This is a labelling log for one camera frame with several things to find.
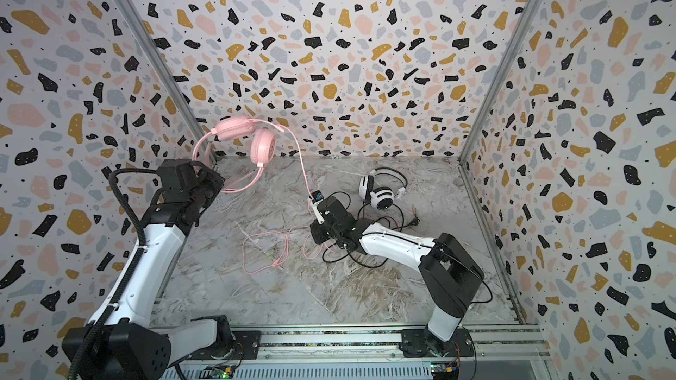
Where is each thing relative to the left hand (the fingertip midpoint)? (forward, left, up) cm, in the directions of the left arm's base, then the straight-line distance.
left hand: (220, 167), depth 75 cm
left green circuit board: (-46, -2, -31) cm, 55 cm away
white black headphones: (+5, -49, -23) cm, 55 cm away
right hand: (-8, -24, -17) cm, 30 cm away
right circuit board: (-47, -63, -32) cm, 84 cm away
